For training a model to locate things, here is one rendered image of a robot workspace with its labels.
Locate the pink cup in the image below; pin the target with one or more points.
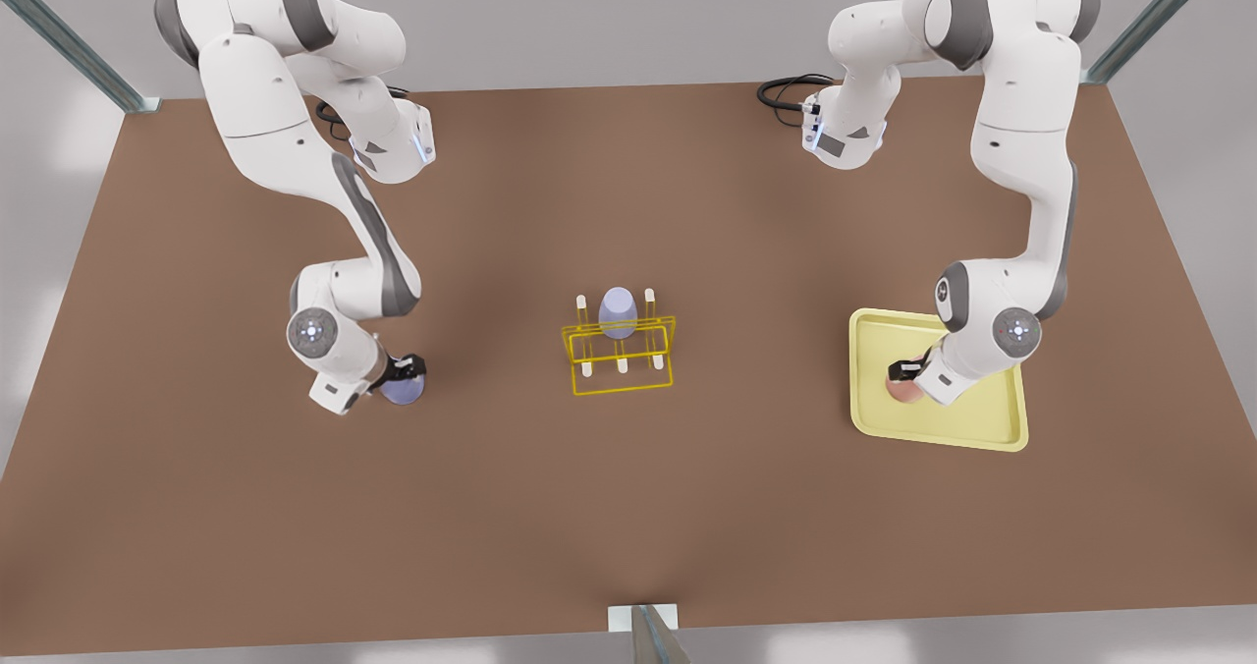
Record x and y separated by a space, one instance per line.
904 390

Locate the lavender cup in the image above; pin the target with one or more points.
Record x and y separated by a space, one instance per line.
617 312
404 388

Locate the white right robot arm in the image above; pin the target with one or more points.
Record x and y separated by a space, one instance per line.
265 104

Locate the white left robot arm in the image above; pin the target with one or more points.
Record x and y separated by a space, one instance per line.
1021 134

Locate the pale yellow tray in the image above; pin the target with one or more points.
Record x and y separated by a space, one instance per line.
967 418

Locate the silver frame post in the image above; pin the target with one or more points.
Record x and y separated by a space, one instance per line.
648 635
69 40
1149 21

